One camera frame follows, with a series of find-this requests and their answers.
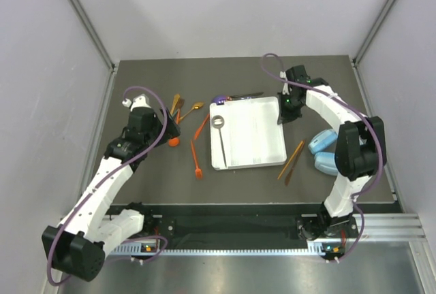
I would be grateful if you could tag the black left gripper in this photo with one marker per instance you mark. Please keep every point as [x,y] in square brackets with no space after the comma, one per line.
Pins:
[172,129]

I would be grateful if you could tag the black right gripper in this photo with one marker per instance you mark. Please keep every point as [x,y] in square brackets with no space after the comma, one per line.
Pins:
[285,116]

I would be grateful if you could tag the orange plastic knife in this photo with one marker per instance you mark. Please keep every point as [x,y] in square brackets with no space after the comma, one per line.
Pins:
[200,128]

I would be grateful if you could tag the orange plastic fork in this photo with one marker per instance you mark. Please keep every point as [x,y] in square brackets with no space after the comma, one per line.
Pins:
[198,171]

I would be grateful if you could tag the white divided utensil tray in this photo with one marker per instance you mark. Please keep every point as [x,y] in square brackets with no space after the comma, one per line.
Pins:
[251,135]

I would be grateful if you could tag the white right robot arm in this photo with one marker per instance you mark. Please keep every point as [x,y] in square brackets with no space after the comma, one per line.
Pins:
[360,151]

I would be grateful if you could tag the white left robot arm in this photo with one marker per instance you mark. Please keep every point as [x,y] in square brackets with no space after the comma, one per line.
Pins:
[81,242]

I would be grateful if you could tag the orange plastic spoon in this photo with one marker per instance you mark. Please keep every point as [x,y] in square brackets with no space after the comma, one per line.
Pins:
[175,141]

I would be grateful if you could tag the gold metal spoon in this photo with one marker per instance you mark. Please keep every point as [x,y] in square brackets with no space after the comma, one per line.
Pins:
[196,106]

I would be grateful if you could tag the silver metal spoon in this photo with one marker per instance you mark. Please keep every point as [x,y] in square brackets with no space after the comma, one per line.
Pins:
[218,122]

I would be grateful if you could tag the iridescent purple spoon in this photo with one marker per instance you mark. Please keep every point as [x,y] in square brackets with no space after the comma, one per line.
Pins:
[220,99]

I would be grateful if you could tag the light blue headphones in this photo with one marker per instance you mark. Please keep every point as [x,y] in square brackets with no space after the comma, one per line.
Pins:
[324,161]

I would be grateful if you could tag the gold ornate utensil handle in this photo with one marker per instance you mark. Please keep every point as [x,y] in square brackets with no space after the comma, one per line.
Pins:
[175,101]

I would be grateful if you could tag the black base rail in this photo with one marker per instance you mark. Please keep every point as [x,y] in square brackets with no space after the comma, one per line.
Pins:
[226,226]

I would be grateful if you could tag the grey cable duct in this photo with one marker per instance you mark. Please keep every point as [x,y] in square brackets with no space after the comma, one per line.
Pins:
[145,248]

